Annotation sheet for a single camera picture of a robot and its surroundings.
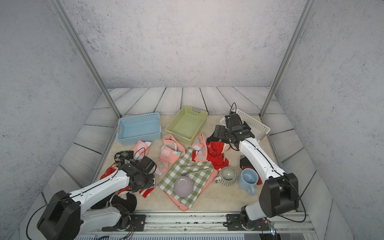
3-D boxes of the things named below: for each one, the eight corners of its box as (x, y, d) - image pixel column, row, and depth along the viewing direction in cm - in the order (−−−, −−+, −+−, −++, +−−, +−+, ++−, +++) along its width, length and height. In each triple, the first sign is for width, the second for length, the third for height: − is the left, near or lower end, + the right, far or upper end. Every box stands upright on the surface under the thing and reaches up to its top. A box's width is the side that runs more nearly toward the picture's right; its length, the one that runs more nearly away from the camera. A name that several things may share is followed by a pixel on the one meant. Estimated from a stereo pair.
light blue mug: (234, 189, 85) (237, 184, 79) (240, 170, 92) (243, 164, 86) (251, 196, 83) (255, 191, 77) (255, 177, 90) (259, 171, 84)
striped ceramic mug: (215, 187, 86) (216, 183, 81) (214, 171, 92) (215, 166, 87) (235, 187, 86) (237, 183, 80) (232, 171, 92) (234, 166, 87)
